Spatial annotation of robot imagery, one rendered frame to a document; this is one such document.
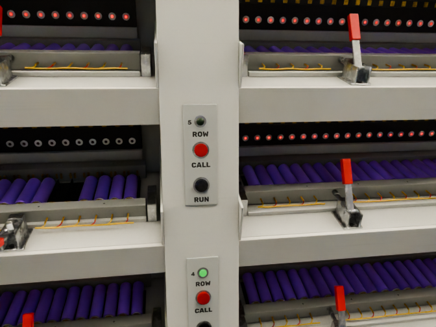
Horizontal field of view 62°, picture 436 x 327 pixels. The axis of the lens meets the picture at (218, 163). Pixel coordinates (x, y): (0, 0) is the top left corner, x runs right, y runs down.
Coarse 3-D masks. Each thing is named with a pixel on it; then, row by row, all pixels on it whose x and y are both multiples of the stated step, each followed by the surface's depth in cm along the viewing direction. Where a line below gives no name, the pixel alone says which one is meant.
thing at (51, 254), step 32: (0, 160) 57; (32, 160) 58; (64, 160) 59; (160, 160) 55; (160, 192) 47; (128, 224) 49; (160, 224) 49; (0, 256) 43; (32, 256) 43; (64, 256) 44; (96, 256) 45; (128, 256) 45; (160, 256) 46
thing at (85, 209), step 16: (0, 208) 47; (16, 208) 47; (32, 208) 47; (48, 208) 47; (64, 208) 47; (80, 208) 48; (96, 208) 48; (112, 208) 48; (128, 208) 49; (144, 208) 49; (80, 224) 47; (96, 224) 47
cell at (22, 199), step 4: (32, 180) 54; (36, 180) 54; (28, 184) 53; (32, 184) 53; (36, 184) 54; (40, 184) 55; (24, 188) 52; (28, 188) 52; (32, 188) 52; (36, 188) 53; (24, 192) 51; (28, 192) 51; (32, 192) 52; (20, 196) 50; (24, 196) 50; (28, 196) 51; (32, 196) 52; (16, 200) 49; (20, 200) 49; (24, 200) 49; (28, 200) 50
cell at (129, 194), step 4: (128, 176) 56; (132, 176) 56; (136, 176) 57; (128, 180) 55; (132, 180) 55; (136, 180) 56; (128, 184) 54; (132, 184) 54; (136, 184) 55; (128, 188) 53; (132, 188) 53; (136, 188) 54; (128, 192) 52; (132, 192) 52; (136, 192) 53; (124, 196) 52; (128, 196) 51; (132, 196) 51; (136, 196) 53
